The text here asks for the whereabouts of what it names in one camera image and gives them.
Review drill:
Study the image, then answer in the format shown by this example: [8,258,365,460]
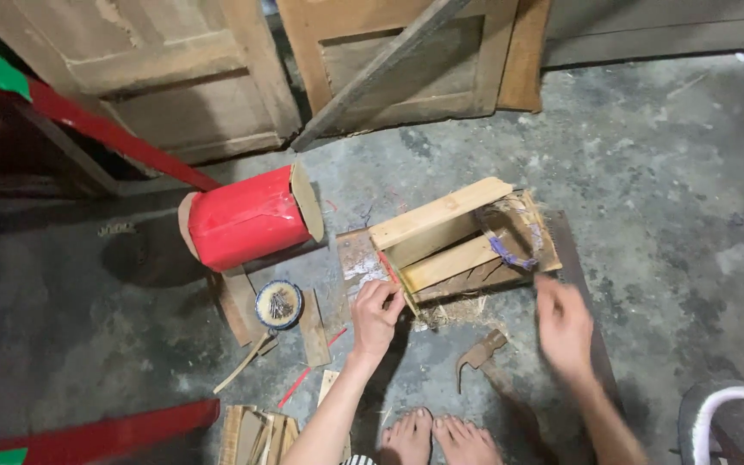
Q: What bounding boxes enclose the person's left hand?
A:
[350,279,407,364]

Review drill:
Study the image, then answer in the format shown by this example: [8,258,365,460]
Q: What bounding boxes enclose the person's right hand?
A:
[533,274,596,383]

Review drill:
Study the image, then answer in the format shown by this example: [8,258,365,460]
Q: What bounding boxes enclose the thin red-tipped stick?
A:
[377,251,422,319]

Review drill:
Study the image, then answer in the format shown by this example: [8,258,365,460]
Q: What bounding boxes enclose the long dark board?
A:
[542,210,622,409]

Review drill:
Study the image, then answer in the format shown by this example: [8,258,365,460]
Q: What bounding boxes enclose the rusty claw hammer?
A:
[455,328,534,414]

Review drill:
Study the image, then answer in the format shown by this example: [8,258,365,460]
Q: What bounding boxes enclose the heap of dry fibres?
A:
[409,294,510,334]

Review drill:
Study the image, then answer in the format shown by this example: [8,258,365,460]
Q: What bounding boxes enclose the person's right foot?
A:
[432,414,503,465]

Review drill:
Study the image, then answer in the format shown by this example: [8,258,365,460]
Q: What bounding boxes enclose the person's foot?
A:
[380,406,435,465]
[432,414,503,465]

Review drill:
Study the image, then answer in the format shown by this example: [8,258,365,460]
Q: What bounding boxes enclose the grey and white sandal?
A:
[676,379,744,465]

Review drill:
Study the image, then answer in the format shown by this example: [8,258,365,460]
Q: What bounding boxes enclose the paint-stained plywood piece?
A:
[336,227,406,306]

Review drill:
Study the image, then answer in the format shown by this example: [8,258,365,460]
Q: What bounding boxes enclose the person's left foot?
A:
[380,406,435,465]

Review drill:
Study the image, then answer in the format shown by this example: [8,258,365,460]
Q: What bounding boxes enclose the brown plywood sheet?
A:
[497,0,553,113]

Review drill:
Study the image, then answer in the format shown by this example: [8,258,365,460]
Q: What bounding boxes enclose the short brown wood offcut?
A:
[298,289,333,368]

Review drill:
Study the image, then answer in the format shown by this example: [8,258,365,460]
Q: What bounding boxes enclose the small light wood piece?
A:
[317,369,342,409]

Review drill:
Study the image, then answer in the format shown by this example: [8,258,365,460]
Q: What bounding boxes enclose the red plastic strip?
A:
[277,327,349,409]

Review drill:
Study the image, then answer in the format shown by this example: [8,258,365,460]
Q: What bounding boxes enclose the brown panelled wooden door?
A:
[275,0,520,135]

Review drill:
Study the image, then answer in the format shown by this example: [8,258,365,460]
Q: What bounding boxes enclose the pile of nails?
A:
[267,289,295,321]

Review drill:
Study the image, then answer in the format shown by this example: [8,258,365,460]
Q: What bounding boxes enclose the grey weathered plank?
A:
[290,0,471,153]

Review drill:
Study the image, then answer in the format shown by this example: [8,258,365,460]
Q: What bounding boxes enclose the blue-rimmed bowl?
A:
[254,279,304,332]

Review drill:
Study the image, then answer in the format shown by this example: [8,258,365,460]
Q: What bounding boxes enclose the wide brown wood offcut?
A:
[216,266,280,357]

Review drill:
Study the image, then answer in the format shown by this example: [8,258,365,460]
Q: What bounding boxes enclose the red taped cardboard drum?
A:
[177,160,326,273]

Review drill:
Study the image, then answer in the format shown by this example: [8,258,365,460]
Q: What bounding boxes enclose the thin pale wood strip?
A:
[212,331,271,395]

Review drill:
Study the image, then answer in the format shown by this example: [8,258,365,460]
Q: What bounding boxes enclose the pile of wood strips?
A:
[218,404,301,465]

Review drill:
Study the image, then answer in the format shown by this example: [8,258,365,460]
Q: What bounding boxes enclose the pale panelled wooden door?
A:
[0,0,302,166]

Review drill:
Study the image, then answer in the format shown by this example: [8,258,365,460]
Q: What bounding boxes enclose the red bar with green end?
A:
[0,398,222,465]

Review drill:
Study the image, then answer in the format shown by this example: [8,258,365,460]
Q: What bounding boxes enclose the long red pole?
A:
[0,71,222,193]

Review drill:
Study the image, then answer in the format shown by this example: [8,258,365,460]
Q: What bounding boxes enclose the woven ring with purple tape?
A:
[475,199,545,271]

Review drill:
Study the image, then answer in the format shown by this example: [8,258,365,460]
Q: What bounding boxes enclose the light wooden box frame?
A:
[368,176,563,304]

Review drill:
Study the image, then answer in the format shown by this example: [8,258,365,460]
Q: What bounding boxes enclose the grey wooden wall boards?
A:
[542,0,744,70]

